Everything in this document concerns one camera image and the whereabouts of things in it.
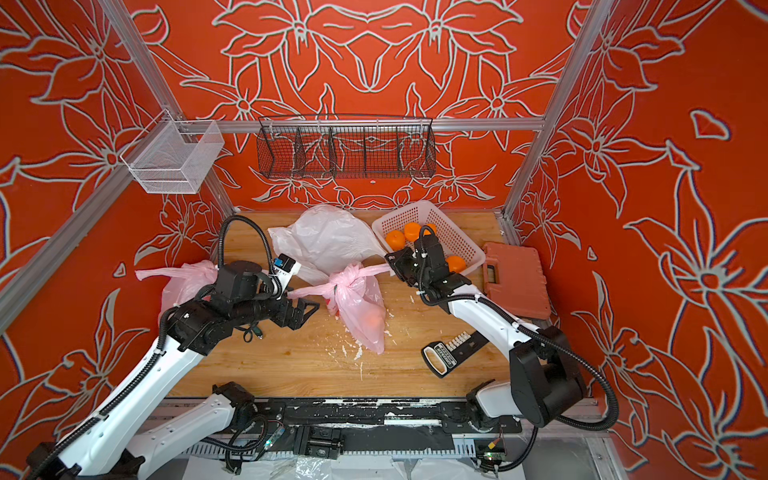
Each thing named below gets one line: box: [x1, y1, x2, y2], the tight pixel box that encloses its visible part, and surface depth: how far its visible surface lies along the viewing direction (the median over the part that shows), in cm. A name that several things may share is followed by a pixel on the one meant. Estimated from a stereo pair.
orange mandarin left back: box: [403, 222, 421, 242], surface depth 110 cm
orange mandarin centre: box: [363, 309, 386, 334], surface depth 84 cm
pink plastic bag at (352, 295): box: [286, 264, 391, 355], surface depth 77 cm
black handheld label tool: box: [421, 330, 490, 379], surface depth 85 cm
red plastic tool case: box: [482, 243, 551, 321], surface depth 99 cm
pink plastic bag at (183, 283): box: [134, 260, 218, 324], surface depth 84 cm
